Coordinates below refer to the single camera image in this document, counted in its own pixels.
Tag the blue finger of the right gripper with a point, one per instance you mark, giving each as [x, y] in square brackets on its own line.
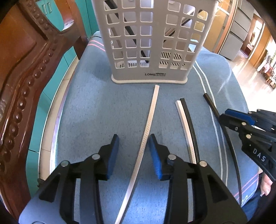
[235, 124]
[240, 116]

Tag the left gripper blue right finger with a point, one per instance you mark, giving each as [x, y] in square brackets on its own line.
[159, 154]

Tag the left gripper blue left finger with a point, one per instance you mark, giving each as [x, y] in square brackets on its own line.
[109, 153]

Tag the red-brown chopstick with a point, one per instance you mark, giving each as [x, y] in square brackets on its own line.
[112, 5]

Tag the dark grey chopstick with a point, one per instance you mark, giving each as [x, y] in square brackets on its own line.
[184, 23]

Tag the right hand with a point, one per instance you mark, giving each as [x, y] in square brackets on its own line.
[265, 185]

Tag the blue striped towel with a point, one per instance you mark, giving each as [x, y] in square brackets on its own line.
[96, 108]

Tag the beige chopstick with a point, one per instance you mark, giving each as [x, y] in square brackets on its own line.
[187, 132]

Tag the cream patterned chopstick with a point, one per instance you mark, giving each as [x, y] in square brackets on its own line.
[140, 155]

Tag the black chopstick beside cream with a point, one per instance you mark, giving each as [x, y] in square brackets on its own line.
[191, 128]

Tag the silver refrigerator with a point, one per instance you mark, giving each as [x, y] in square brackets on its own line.
[239, 30]

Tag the glass sliding door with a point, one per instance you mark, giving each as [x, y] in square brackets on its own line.
[221, 25]

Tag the beige plastic utensil basket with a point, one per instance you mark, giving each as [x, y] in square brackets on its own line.
[170, 58]

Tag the carved wooden chair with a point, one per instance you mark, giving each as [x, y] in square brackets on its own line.
[31, 49]

